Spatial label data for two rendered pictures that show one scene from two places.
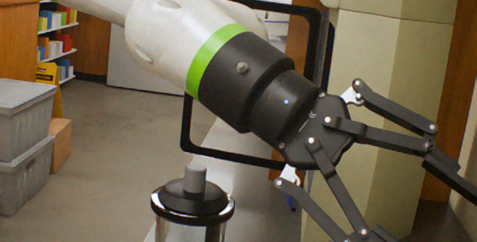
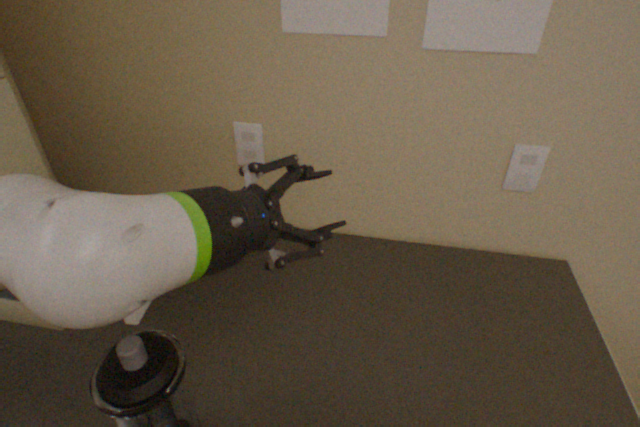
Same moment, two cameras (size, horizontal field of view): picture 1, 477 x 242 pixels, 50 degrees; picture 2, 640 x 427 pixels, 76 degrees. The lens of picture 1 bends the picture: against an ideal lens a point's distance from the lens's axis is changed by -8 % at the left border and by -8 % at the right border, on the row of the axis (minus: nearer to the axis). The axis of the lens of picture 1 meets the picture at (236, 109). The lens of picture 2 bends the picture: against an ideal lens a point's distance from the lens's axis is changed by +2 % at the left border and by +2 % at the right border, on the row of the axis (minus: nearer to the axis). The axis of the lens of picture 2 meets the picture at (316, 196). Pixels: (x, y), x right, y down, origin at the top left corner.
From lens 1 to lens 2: 0.54 m
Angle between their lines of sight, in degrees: 78
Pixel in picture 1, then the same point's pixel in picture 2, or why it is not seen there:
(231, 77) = (233, 235)
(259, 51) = (223, 200)
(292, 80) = (247, 199)
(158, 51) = (158, 283)
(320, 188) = not seen: hidden behind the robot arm
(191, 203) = (168, 364)
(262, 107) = (254, 233)
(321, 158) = (284, 226)
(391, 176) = not seen: hidden behind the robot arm
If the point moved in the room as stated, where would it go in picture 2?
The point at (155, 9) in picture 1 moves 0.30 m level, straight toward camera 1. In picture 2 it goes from (131, 251) to (519, 233)
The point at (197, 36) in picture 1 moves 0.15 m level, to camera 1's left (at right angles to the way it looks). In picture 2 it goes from (184, 234) to (87, 401)
